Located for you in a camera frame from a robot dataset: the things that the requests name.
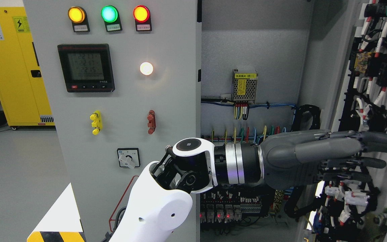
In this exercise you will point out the red indicator light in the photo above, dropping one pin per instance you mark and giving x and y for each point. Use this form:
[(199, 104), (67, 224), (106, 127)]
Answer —
[(143, 19)]

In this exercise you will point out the black relay terminal row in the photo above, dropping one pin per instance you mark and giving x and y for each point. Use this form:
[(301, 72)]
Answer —
[(235, 204)]

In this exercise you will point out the green indicator light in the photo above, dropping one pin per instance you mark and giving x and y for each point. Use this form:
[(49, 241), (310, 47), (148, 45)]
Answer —
[(111, 18)]

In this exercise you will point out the metal power supply module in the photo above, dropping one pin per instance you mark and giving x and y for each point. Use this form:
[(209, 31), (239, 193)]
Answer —
[(244, 85)]

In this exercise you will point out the black digital power meter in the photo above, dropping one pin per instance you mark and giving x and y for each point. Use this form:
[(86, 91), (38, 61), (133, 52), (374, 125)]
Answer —
[(87, 67)]

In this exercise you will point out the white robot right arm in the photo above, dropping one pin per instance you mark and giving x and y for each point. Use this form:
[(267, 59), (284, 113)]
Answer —
[(160, 199)]

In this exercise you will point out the red electric warning sticker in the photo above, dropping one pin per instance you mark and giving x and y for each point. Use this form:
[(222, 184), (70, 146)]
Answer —
[(123, 201)]

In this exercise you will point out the yellow terminal post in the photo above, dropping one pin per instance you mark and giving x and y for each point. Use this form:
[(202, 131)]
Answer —
[(96, 122)]

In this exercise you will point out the rotary selector switch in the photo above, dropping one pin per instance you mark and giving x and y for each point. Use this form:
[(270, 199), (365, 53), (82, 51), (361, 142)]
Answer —
[(128, 158)]

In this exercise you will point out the red terminal post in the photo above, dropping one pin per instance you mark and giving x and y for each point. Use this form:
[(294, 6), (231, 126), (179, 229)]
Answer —
[(151, 122)]

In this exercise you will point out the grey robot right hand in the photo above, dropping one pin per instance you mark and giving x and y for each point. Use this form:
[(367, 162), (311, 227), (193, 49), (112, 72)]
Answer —
[(307, 157)]

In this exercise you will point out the yellow safety cabinet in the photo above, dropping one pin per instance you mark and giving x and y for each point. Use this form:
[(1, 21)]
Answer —
[(22, 91)]

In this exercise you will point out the yellow indicator light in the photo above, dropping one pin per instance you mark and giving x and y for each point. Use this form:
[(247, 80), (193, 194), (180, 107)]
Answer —
[(79, 20)]

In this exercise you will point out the white indicator light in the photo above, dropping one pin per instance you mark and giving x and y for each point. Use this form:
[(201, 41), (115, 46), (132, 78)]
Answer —
[(146, 68)]

